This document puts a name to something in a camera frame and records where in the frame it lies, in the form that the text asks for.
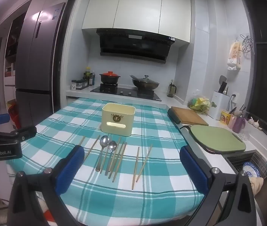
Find black range hood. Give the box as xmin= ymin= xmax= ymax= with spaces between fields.
xmin=96 ymin=28 xmax=176 ymax=64

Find cream utensil holder box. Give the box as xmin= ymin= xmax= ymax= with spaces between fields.
xmin=101 ymin=103 xmax=136 ymax=137

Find sink dish rack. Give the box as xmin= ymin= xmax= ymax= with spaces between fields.
xmin=225 ymin=149 xmax=267 ymax=182

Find pink cup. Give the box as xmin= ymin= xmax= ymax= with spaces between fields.
xmin=228 ymin=113 xmax=237 ymax=129

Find small metal spoon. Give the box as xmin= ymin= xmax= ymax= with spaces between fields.
xmin=104 ymin=140 xmax=117 ymax=177

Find dark wall shelf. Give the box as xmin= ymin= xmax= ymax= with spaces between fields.
xmin=4 ymin=12 xmax=27 ymax=79

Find white wall cabinet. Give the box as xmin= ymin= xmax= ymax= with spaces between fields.
xmin=82 ymin=0 xmax=192 ymax=43

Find teal plaid tablecloth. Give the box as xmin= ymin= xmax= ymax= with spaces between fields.
xmin=6 ymin=98 xmax=205 ymax=226

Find hanging printed bag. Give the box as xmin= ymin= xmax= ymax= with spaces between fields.
xmin=227 ymin=41 xmax=243 ymax=71

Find red bin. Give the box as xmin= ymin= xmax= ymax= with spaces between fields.
xmin=8 ymin=104 xmax=21 ymax=129

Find dark drinking bottle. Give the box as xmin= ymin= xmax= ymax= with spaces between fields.
xmin=167 ymin=79 xmax=177 ymax=98

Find garlic bulbs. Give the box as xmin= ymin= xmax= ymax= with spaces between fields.
xmin=249 ymin=116 xmax=263 ymax=130

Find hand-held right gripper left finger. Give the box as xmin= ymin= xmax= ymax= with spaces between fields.
xmin=8 ymin=145 xmax=85 ymax=226

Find dark wok with lid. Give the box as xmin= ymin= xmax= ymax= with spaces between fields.
xmin=130 ymin=75 xmax=160 ymax=90

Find black pot with red lid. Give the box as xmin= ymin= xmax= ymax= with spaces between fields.
xmin=100 ymin=71 xmax=121 ymax=85

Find clear drinking glass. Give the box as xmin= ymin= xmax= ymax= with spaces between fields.
xmin=240 ymin=127 xmax=250 ymax=141

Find yellow printed mug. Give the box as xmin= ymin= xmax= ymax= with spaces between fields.
xmin=220 ymin=109 xmax=232 ymax=125

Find large metal spoon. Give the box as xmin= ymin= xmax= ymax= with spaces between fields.
xmin=95 ymin=135 xmax=110 ymax=172

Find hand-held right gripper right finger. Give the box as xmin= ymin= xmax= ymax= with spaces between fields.
xmin=180 ymin=145 xmax=257 ymax=226

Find white knife holder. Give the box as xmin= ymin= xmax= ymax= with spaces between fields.
xmin=212 ymin=91 xmax=232 ymax=120

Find green cutting board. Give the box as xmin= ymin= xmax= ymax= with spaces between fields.
xmin=189 ymin=125 xmax=246 ymax=154

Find beige cloth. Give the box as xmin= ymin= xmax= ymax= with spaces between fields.
xmin=249 ymin=178 xmax=265 ymax=195

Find grey refrigerator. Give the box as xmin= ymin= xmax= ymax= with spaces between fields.
xmin=14 ymin=2 xmax=67 ymax=132

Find black gas cooktop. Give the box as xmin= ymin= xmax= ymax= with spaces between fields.
xmin=90 ymin=85 xmax=162 ymax=101

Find blue and white plate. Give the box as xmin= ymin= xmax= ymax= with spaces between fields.
xmin=243 ymin=162 xmax=261 ymax=178

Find hanging wire rack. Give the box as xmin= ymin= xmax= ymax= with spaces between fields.
xmin=240 ymin=34 xmax=255 ymax=55

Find plastic bag of vegetables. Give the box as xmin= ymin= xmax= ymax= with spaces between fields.
xmin=187 ymin=90 xmax=211 ymax=115

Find wooden cutting board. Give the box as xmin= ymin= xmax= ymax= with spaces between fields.
xmin=171 ymin=106 xmax=209 ymax=126

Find black spatula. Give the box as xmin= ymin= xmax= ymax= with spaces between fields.
xmin=218 ymin=75 xmax=228 ymax=94

